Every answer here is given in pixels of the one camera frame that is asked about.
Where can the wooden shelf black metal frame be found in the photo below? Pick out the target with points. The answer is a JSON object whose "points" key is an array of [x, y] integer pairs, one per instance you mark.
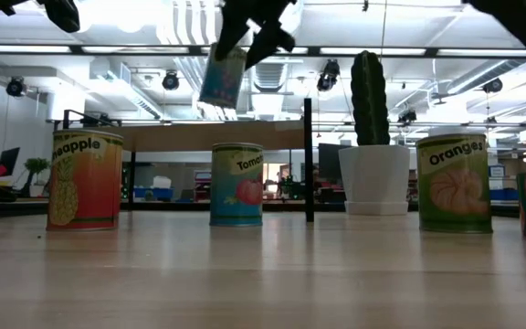
{"points": [[199, 137]]}

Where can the blue-green tomatoes can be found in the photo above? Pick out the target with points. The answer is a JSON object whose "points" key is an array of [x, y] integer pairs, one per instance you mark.
{"points": [[235, 183]]}

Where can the white hexagonal plant pot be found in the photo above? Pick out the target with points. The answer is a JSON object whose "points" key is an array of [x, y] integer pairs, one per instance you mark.
{"points": [[375, 178]]}

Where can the black computer monitor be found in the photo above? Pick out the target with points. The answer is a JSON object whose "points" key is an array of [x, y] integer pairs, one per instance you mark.
{"points": [[9, 160]]}

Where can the large black monitor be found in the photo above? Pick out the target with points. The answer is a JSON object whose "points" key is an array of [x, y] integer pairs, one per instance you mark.
{"points": [[329, 162]]}

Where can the small potted green plant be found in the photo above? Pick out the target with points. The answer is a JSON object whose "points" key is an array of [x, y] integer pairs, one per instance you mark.
{"points": [[37, 166]]}

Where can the black ceiling spotlight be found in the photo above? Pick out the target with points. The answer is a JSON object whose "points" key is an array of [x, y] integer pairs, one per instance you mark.
{"points": [[407, 117], [328, 78], [170, 81], [16, 87], [492, 86]]}

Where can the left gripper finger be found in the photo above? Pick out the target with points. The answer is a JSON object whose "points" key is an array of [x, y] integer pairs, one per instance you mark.
{"points": [[231, 34], [270, 43]]}

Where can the orange pineapple can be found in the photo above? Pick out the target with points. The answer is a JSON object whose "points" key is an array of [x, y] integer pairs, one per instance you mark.
{"points": [[89, 183]]}

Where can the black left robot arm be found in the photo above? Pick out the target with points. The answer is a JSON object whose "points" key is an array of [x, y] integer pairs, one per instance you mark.
{"points": [[64, 13]]}

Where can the black ceiling light track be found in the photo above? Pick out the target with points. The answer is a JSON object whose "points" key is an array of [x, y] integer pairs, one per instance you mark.
{"points": [[199, 50]]}

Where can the teal can pink fruit print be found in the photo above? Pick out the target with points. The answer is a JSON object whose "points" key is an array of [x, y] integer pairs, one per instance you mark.
{"points": [[222, 84]]}

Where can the green cactus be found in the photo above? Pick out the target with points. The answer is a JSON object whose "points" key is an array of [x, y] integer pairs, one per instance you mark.
{"points": [[370, 100]]}

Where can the blue storage bins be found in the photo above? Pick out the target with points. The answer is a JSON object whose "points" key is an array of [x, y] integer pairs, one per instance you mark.
{"points": [[153, 193]]}

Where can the green oranges can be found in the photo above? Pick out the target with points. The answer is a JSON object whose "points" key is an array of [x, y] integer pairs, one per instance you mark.
{"points": [[455, 183]]}

